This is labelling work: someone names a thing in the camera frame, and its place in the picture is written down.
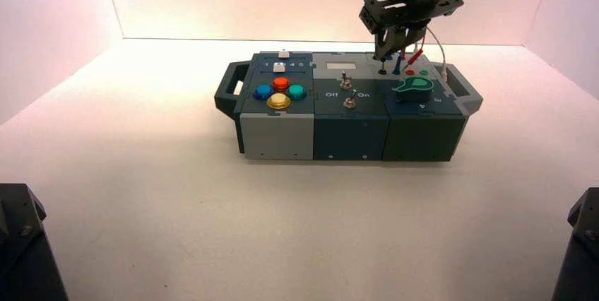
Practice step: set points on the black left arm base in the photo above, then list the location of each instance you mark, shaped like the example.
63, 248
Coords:
23, 252

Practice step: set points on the metal toggle switch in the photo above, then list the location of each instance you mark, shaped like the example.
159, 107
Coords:
349, 101
345, 82

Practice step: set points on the blue grey control box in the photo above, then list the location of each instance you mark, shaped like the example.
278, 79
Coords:
351, 125

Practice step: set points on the red round push button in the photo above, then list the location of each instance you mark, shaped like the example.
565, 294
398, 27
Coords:
280, 83

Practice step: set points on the teal round push button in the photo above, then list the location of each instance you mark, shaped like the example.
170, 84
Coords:
296, 92

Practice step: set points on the yellow round push button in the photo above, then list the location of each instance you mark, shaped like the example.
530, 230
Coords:
278, 101

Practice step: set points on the green rotary knob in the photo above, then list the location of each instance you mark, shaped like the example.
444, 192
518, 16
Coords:
414, 90

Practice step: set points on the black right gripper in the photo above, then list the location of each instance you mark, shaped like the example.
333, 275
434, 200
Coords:
412, 6

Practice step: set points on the blue round push button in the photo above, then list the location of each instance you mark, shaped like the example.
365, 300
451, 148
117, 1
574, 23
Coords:
263, 92

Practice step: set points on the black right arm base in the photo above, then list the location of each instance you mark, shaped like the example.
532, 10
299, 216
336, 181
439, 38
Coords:
580, 252

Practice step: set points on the white slider knob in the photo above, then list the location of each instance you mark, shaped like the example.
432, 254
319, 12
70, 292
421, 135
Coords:
282, 53
279, 67

